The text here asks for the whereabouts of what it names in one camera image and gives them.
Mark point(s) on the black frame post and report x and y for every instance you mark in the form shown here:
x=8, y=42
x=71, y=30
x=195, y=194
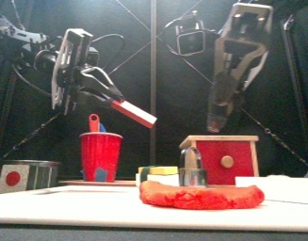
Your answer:
x=297, y=78

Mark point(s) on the metal tin red dot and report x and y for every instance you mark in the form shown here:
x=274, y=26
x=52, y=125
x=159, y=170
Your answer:
x=30, y=176

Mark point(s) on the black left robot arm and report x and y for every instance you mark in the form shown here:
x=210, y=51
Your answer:
x=18, y=35

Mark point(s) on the red play dough lump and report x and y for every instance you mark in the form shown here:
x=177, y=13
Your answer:
x=202, y=197

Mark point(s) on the wooden box red front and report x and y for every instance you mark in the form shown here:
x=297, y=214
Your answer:
x=235, y=157

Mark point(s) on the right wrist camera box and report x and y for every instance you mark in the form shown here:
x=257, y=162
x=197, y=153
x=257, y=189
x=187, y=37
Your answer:
x=190, y=39

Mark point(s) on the blue utensil tip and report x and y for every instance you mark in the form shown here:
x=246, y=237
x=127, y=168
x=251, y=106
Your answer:
x=103, y=128

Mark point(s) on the red plastic cup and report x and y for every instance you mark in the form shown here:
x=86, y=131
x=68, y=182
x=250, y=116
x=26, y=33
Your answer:
x=100, y=157

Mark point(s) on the red salmon topping piece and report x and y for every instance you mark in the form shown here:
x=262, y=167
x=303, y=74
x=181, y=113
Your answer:
x=128, y=113

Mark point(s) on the white cutting board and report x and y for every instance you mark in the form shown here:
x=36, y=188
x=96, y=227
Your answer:
x=76, y=207

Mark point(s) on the small blue piece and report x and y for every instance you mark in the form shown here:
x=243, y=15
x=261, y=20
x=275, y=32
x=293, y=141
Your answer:
x=100, y=175

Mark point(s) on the flat wooden tray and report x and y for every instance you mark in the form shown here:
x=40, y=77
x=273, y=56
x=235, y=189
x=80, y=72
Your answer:
x=127, y=183

